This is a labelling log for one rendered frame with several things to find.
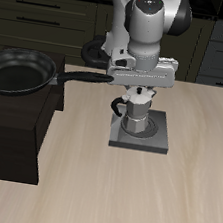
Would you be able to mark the dark wooden cabinet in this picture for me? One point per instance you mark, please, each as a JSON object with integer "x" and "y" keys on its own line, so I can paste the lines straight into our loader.
{"x": 10, "y": 128}

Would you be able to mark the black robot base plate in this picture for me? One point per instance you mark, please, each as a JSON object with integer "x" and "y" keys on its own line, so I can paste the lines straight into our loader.
{"x": 92, "y": 51}

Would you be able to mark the black frying pan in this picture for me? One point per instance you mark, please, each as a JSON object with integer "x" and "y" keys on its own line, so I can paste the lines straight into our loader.
{"x": 18, "y": 72}

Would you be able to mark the silver moka pot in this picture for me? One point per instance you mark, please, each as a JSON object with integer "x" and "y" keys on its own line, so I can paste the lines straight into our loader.
{"x": 137, "y": 112}

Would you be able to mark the dark grey stove plate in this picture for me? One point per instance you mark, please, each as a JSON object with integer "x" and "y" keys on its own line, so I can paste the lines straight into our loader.
{"x": 156, "y": 137}

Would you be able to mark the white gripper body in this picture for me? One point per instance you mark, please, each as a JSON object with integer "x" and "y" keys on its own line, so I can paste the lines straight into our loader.
{"x": 145, "y": 77}

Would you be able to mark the dark olive kitchen cupboard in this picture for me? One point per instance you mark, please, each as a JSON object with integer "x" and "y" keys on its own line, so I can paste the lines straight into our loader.
{"x": 60, "y": 38}

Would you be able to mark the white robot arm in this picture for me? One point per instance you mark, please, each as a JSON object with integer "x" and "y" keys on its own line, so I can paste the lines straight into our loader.
{"x": 145, "y": 31}

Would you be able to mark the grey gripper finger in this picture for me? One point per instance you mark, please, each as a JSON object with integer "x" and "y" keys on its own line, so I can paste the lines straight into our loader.
{"x": 132, "y": 89}
{"x": 153, "y": 93}

